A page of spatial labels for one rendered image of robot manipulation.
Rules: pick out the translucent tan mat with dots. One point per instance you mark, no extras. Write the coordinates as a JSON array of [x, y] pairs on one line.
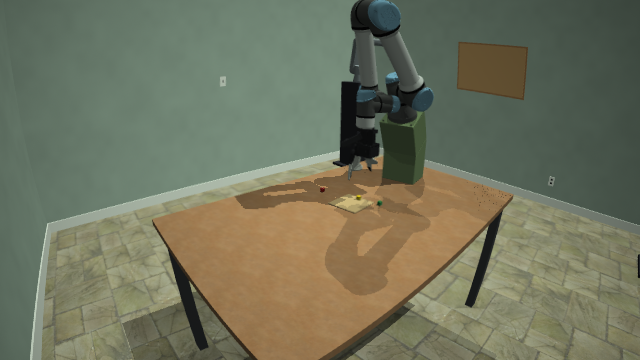
[[350, 203]]

